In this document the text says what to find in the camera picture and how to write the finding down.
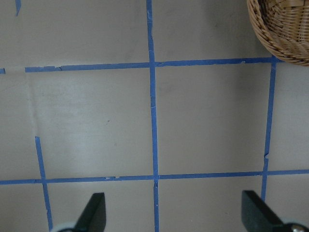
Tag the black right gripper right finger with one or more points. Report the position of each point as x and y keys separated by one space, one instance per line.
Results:
x=256 y=216

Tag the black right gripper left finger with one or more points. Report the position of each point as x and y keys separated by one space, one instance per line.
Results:
x=93 y=217

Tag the woven wicker basket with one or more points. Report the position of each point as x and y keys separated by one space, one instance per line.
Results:
x=282 y=27

